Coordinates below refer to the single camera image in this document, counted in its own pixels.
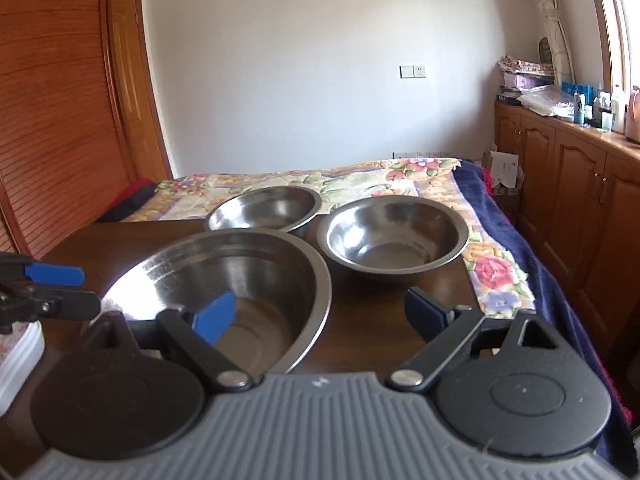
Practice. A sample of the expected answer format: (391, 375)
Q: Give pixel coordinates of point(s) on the red cloth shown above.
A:
(129, 201)

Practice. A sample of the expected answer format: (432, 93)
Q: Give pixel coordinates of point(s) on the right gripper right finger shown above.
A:
(447, 332)

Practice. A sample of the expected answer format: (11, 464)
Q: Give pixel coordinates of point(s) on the white cardboard box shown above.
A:
(505, 175)

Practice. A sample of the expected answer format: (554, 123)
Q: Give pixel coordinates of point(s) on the large floral rectangular plate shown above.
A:
(20, 353)

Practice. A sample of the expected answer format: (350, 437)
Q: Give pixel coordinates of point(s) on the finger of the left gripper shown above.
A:
(17, 267)
(27, 304)

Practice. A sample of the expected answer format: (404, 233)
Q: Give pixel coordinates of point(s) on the wooden sideboard cabinet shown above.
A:
(579, 209)

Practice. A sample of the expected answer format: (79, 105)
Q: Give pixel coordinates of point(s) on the wooden door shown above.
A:
(136, 96)

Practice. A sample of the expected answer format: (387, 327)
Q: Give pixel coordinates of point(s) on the large steel bowl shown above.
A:
(281, 287)

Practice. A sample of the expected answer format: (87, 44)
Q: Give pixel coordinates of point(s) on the patterned curtain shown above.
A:
(558, 41)

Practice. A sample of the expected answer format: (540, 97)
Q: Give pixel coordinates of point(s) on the wooden louvered wardrobe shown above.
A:
(64, 152)

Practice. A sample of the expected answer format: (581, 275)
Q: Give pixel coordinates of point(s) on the small steel bowl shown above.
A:
(285, 208)

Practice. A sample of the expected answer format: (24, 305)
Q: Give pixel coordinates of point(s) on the pink bottle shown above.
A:
(632, 120)

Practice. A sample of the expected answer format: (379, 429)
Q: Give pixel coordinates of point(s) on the white wall switch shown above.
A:
(411, 71)

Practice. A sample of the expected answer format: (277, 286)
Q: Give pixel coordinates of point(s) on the floral bedspread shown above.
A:
(501, 286)

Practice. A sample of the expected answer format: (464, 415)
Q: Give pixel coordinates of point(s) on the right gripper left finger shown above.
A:
(192, 337)

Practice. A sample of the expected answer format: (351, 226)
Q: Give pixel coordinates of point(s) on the medium steel bowl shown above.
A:
(393, 237)

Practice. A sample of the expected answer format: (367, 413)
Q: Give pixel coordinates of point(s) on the stack of books and papers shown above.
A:
(519, 77)

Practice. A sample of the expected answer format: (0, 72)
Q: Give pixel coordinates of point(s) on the dark blue blanket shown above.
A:
(616, 445)

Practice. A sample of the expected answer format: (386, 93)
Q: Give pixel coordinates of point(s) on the white wall socket strip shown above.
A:
(415, 154)

